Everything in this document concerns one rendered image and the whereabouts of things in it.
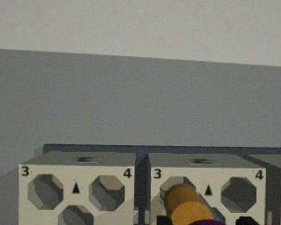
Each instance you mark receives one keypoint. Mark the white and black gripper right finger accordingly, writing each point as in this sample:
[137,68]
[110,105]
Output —
[246,221]

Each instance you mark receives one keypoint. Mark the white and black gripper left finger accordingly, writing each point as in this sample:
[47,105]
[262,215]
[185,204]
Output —
[163,220]

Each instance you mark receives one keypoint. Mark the grey bench mat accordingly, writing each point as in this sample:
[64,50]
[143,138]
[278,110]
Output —
[82,98]

